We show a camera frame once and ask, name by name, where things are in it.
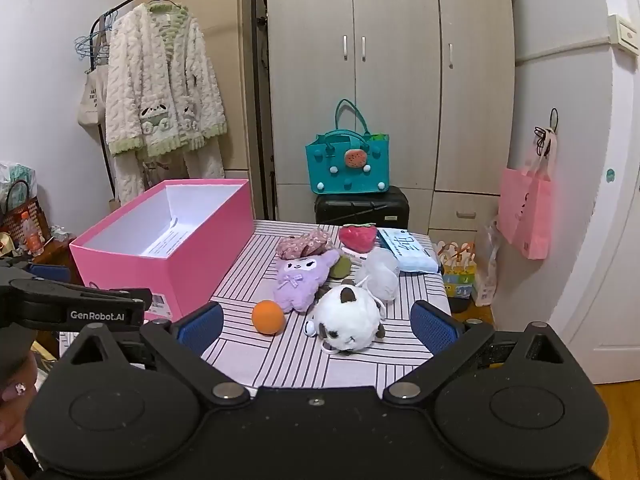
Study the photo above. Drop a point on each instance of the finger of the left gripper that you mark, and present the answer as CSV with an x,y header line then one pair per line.
x,y
50,272

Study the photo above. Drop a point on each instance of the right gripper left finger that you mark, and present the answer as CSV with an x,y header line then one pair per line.
x,y
178,349

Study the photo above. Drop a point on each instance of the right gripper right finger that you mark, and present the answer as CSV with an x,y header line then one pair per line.
x,y
453,346

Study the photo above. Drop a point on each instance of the orange ball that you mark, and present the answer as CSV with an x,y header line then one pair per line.
x,y
268,318

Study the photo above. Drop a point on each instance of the blue tissue pack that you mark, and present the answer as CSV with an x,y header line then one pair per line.
x,y
412,257

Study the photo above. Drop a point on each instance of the white panda plush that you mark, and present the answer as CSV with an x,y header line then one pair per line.
x,y
347,319

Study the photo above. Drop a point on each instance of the green round plush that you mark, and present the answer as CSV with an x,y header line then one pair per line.
x,y
341,269

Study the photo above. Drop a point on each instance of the purple Kuromi plush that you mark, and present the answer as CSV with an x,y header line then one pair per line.
x,y
298,280

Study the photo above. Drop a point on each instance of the red strawberry plush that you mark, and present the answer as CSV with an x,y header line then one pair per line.
x,y
358,237

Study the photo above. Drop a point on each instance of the pink floral scrunchie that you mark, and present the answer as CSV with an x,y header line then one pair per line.
x,y
314,243

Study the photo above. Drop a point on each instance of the person's left hand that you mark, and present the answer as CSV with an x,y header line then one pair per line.
x,y
15,401

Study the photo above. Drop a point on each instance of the wooden nightstand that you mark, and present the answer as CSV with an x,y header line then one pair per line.
x,y
57,253

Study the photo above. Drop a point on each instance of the orange drink bottle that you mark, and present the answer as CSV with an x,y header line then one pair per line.
x,y
31,235

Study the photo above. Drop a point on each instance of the plaid handbag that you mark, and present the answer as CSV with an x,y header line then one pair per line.
x,y
16,200

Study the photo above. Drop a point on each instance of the colourful gift bag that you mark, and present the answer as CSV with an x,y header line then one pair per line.
x,y
458,266

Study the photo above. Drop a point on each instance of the pink storage box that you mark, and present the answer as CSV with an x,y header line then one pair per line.
x,y
178,239

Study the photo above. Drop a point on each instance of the striped tablecloth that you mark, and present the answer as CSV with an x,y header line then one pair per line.
x,y
293,360

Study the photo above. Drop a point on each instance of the black suitcase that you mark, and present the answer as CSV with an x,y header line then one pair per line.
x,y
388,209

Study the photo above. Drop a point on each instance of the white door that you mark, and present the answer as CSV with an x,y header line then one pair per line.
x,y
597,314

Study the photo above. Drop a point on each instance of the pink paper bag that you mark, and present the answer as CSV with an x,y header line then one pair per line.
x,y
526,200

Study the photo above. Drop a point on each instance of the canvas tote bag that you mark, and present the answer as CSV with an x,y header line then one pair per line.
x,y
91,110

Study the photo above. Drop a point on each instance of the white fluffy cardigan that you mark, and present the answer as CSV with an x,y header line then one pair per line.
x,y
163,104

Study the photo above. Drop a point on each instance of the teal felt tote bag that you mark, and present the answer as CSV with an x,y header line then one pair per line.
x,y
344,161

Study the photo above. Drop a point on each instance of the beige wardrobe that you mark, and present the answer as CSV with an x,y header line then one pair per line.
x,y
436,75

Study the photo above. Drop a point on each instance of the black clothes rack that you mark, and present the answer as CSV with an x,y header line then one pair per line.
x,y
236,43

